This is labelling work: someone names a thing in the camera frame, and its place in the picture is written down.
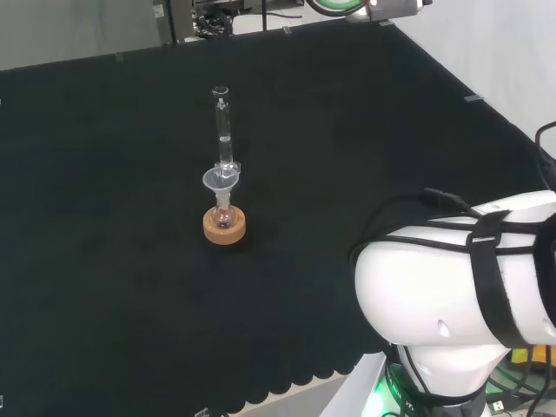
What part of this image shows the clear glass graduated cylinder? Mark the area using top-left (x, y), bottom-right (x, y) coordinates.
top-left (211, 85), bottom-right (242, 175)

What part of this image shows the small glass round-bottom flask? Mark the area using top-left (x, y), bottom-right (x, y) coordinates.
top-left (210, 201), bottom-right (238, 231)

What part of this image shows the clear plastic funnel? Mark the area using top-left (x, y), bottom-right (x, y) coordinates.
top-left (201, 169), bottom-right (240, 210)

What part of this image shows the black bench cloth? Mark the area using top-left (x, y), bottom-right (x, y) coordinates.
top-left (0, 19), bottom-right (556, 414)

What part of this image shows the grey metal cabinet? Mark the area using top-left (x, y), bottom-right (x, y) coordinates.
top-left (0, 0), bottom-right (192, 70)

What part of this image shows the round cork ring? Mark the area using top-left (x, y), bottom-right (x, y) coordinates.
top-left (202, 207), bottom-right (248, 248)

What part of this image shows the black cable with plug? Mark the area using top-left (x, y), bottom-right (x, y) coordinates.
top-left (348, 187), bottom-right (484, 261)

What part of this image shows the black cable bundle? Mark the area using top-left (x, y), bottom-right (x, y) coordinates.
top-left (194, 11), bottom-right (234, 37)

